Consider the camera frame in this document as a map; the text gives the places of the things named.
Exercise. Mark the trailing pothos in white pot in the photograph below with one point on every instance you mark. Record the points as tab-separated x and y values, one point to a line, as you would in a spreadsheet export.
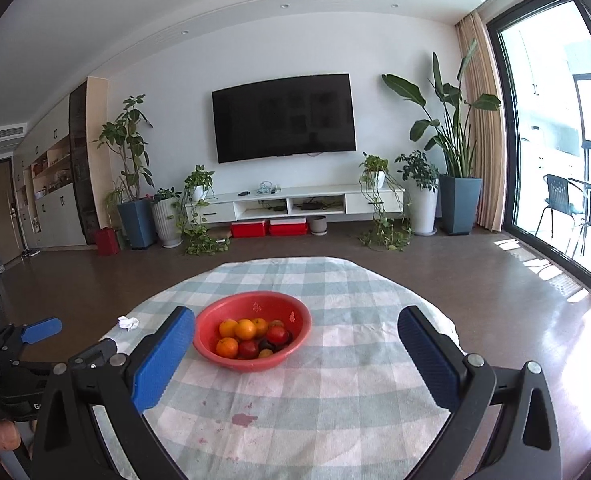
378	177
198	192

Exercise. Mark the green checked tablecloth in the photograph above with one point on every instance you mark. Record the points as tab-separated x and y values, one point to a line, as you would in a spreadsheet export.
325	410

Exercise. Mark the red colander bowl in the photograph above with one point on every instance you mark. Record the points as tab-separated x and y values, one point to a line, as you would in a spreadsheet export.
255	305

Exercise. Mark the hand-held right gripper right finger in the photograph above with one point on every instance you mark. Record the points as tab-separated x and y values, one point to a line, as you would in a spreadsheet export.
428	355

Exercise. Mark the tall tree in blue pot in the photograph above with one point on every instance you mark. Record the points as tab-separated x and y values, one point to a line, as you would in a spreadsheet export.
136	225

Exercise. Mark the black set-top box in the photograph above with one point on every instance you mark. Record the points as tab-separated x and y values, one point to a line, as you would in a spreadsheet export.
309	205

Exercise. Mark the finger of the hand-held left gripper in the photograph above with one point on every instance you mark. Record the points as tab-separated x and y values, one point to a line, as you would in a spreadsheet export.
42	331
27	369

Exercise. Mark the wall air vent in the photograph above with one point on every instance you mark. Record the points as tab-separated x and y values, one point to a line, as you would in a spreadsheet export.
2	135

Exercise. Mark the crumpled white tissue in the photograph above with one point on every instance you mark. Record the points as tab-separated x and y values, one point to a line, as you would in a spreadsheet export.
128	323

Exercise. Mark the red canister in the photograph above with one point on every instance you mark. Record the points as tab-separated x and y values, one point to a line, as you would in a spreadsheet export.
108	242

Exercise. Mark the red tomato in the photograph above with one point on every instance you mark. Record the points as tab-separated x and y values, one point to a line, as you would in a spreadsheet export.
248	349
278	335

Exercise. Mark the plant in white ribbed pot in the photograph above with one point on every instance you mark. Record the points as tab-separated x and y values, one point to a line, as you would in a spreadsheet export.
168	222

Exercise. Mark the beige curtain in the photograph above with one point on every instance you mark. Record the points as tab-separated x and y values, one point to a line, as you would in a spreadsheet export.
485	135

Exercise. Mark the large-leaf plant in blue pot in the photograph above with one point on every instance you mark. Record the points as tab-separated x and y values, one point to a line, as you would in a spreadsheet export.
459	205

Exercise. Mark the grey round pot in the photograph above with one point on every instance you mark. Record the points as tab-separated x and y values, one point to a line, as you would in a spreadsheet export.
318	225

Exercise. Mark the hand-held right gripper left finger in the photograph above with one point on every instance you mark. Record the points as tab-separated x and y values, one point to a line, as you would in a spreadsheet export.
163	360

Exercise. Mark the yellow mango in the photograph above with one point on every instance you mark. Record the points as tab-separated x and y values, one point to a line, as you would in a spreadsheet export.
265	354

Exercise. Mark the person's left forearm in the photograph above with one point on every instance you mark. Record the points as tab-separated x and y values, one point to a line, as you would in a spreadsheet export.
0	435

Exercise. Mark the white television cabinet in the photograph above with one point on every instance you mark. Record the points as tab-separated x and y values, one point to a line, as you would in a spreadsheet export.
215	207

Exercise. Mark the bushy plant in tall white pot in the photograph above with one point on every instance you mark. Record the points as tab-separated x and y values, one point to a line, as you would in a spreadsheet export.
424	210

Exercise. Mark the dark purple plum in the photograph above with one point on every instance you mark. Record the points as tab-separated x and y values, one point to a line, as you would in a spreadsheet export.
268	345

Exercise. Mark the black-framed sliding glass door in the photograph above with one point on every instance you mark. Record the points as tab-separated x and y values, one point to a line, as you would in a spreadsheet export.
505	160

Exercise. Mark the white and brown wall cabinet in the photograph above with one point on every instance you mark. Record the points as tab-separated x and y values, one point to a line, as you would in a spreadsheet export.
60	210

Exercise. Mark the red storage box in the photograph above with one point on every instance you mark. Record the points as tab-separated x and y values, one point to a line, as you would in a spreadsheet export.
249	229
289	227

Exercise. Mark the black wall television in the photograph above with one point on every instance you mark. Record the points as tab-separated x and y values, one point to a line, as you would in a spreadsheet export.
283	117

